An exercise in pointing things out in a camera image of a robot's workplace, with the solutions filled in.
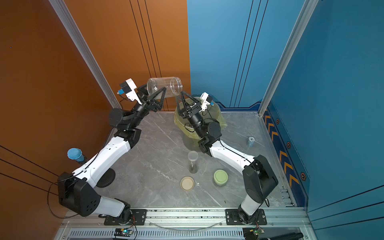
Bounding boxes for left green circuit board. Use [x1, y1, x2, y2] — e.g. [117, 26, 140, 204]
[114, 228, 135, 239]

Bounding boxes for glass jar with tea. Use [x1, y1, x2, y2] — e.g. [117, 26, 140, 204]
[147, 77, 183, 98]

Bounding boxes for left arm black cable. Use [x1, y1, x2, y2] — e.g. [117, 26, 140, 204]
[46, 179, 79, 220]

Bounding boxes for black tube at bottom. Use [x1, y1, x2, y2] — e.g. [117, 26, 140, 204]
[260, 233, 304, 240]

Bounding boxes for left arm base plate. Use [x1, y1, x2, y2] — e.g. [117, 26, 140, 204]
[104, 209, 147, 226]

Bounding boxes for jar with green lid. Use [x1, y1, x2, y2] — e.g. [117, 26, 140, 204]
[213, 170, 229, 187]

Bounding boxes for mesh trash bin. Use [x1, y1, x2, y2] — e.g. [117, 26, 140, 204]
[174, 102, 228, 152]

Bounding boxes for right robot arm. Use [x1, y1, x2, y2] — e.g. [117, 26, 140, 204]
[177, 91, 279, 225]

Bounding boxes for right circuit board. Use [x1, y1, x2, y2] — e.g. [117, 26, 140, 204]
[250, 228, 265, 239]

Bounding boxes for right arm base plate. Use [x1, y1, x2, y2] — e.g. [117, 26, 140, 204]
[225, 208, 268, 226]

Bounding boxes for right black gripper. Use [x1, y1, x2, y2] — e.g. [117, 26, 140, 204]
[178, 94, 209, 141]

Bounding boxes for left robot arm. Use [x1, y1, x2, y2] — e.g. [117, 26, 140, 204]
[57, 84, 167, 225]

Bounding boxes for aluminium front rail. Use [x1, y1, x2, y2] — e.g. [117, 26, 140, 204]
[55, 207, 317, 240]

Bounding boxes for tall jar with clear lid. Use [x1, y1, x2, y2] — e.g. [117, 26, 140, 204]
[188, 151, 199, 174]

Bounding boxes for red poker chip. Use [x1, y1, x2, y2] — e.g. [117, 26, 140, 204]
[249, 181, 259, 191]

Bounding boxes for blue foam-tipped microphone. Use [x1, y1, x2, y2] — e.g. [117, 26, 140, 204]
[67, 148, 88, 165]

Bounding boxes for yellow trash bag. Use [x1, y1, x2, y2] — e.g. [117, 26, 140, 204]
[174, 102, 228, 143]

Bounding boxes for cream jar lid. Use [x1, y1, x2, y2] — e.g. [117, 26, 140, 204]
[180, 176, 195, 192]

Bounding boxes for black microphone stand base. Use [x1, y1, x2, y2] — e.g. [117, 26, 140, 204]
[96, 169, 116, 188]

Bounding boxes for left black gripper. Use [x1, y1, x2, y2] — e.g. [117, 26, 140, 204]
[128, 81, 163, 132]

